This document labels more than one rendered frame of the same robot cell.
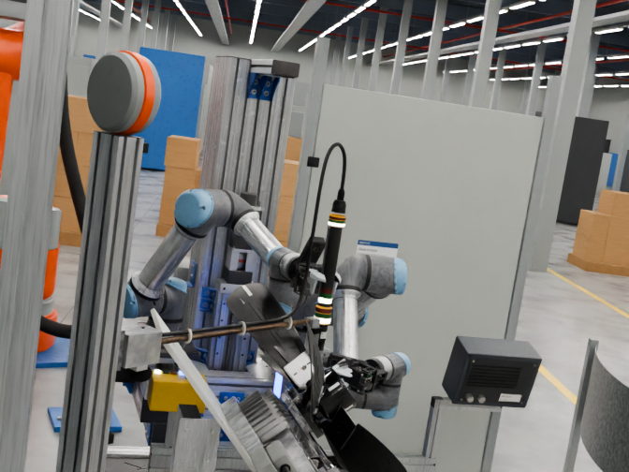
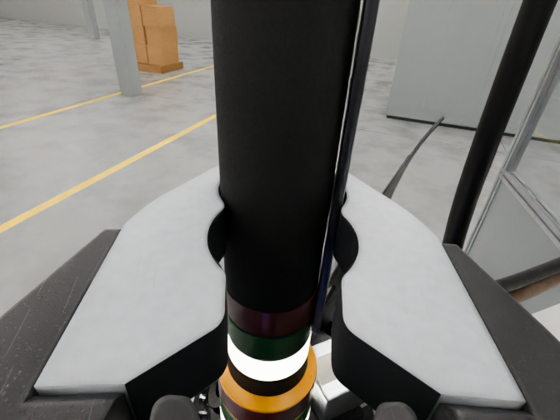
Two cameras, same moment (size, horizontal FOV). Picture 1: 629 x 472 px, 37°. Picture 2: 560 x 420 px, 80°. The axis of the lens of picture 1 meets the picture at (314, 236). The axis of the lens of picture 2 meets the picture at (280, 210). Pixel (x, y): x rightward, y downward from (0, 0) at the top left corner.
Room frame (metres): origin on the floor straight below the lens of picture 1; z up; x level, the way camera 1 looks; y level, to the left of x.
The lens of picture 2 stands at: (2.43, -0.01, 1.54)
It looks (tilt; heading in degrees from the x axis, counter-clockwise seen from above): 33 degrees down; 204
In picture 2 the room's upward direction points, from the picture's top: 3 degrees clockwise
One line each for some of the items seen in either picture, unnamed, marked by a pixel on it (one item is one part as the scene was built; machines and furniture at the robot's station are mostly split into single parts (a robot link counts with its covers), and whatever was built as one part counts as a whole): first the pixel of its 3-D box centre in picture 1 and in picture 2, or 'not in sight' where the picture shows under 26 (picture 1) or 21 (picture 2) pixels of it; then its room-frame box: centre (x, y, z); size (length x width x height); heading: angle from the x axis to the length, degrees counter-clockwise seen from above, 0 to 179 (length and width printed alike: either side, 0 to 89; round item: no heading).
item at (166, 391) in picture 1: (177, 393); not in sight; (2.61, 0.33, 1.02); 0.16 x 0.10 x 0.11; 106
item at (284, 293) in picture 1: (284, 295); not in sight; (2.61, 0.06, 1.36); 0.11 x 0.08 x 0.11; 143
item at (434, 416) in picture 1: (432, 427); not in sight; (2.84, -0.46, 0.96); 0.03 x 0.03 x 0.20; 16
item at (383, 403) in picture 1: (380, 398); not in sight; (2.68, -0.27, 1.08); 0.11 x 0.08 x 0.11; 104
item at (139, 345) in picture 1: (131, 345); not in sight; (1.86, 0.34, 1.37); 0.10 x 0.07 x 0.08; 141
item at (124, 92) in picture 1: (124, 93); not in sight; (1.79, 0.40, 1.88); 0.17 x 0.15 x 0.16; 16
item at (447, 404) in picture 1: (466, 404); not in sight; (2.87, -0.56, 1.04); 0.24 x 0.03 x 0.03; 106
